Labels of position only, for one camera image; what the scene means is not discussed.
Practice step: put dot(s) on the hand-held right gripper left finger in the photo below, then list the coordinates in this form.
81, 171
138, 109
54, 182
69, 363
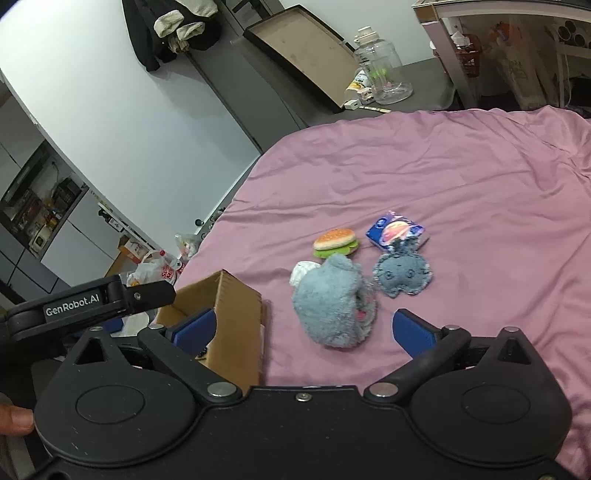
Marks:
196, 330

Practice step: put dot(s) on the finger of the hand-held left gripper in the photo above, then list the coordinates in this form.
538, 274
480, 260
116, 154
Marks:
152, 295

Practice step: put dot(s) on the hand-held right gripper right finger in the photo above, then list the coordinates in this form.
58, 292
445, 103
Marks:
413, 332

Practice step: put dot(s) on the cardboard box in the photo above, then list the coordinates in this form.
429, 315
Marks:
231, 323

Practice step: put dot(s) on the blue-grey plush toy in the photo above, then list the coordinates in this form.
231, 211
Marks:
401, 274

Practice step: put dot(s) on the fluffy blue plush toy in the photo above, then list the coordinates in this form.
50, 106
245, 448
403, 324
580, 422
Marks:
330, 302

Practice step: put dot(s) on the blue tissue pack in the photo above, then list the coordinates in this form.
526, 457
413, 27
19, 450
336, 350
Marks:
392, 230

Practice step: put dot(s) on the hamburger plush toy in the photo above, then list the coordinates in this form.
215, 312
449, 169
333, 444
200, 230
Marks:
334, 243

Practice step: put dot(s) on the person's left hand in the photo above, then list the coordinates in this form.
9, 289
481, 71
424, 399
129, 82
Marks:
16, 417

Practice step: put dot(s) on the white plastic shopping bag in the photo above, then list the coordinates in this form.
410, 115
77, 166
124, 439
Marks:
145, 272

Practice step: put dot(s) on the red cap plastic bottle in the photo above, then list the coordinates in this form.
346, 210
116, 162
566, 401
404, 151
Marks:
174, 267

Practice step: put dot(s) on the orange cardboard carton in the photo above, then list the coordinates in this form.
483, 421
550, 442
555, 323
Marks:
131, 249

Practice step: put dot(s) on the clear bag with trash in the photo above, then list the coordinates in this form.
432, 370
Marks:
188, 244

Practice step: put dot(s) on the white cabinet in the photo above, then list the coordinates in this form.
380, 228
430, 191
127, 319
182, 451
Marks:
83, 240

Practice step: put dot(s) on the kitchen shelf with jars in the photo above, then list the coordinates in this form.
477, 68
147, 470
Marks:
41, 203

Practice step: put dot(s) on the pink bed sheet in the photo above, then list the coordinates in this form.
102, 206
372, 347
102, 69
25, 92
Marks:
415, 175

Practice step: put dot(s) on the white charger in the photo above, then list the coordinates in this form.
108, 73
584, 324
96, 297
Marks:
352, 105

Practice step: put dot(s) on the grey door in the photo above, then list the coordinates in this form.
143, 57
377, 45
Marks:
240, 74

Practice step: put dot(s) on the yellow and white bottle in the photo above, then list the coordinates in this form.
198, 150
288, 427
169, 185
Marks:
356, 83

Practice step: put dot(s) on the black hanging jacket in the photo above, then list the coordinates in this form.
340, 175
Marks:
143, 37

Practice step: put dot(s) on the clear water jug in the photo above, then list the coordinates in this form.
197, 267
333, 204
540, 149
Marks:
385, 69

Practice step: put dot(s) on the red basket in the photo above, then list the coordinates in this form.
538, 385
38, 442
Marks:
468, 50

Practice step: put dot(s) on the black framed brown board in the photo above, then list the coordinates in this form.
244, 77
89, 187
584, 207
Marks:
304, 50

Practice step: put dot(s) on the printed translucent bag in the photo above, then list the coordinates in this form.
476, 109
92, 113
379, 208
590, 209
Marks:
526, 64

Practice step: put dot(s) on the white desk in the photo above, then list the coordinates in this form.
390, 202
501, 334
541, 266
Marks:
443, 37

